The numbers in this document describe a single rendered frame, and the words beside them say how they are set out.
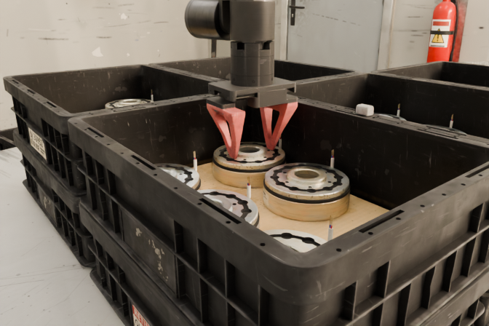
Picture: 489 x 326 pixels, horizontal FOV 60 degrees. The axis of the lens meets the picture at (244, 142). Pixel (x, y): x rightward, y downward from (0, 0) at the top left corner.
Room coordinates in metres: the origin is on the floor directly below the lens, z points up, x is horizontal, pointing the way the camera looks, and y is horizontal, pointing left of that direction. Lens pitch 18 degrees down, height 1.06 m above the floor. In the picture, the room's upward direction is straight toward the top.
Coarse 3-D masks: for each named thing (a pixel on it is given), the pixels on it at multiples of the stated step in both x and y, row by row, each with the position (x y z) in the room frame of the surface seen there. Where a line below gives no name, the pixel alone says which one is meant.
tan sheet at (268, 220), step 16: (208, 176) 0.55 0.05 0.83; (240, 192) 0.50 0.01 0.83; (256, 192) 0.50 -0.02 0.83; (352, 208) 0.45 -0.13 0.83; (368, 208) 0.45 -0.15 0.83; (384, 208) 0.45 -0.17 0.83; (272, 224) 0.41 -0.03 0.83; (288, 224) 0.41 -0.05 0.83; (304, 224) 0.41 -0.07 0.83; (320, 224) 0.41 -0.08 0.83; (336, 224) 0.41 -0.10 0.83; (352, 224) 0.41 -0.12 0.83
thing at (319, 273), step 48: (96, 144) 0.41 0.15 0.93; (480, 144) 0.39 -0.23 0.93; (144, 192) 0.32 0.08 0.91; (192, 192) 0.28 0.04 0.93; (432, 192) 0.28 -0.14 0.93; (480, 192) 0.31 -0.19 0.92; (240, 240) 0.22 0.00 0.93; (336, 240) 0.21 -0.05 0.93; (384, 240) 0.22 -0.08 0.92; (288, 288) 0.19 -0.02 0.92; (336, 288) 0.20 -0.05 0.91
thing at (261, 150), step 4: (244, 144) 0.58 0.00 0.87; (248, 144) 0.58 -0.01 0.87; (252, 144) 0.58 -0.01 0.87; (240, 148) 0.57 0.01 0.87; (244, 148) 0.57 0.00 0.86; (248, 148) 0.57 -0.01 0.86; (252, 148) 0.57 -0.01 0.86; (256, 148) 0.57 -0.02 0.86; (260, 148) 0.56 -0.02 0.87; (264, 148) 0.56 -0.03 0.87; (240, 152) 0.55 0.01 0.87; (256, 152) 0.55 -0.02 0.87; (260, 152) 0.55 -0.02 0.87; (264, 152) 0.55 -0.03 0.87; (240, 156) 0.54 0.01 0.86; (244, 156) 0.54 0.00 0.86; (248, 156) 0.54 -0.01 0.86; (252, 156) 0.54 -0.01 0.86; (256, 156) 0.54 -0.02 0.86; (260, 156) 0.54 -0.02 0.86
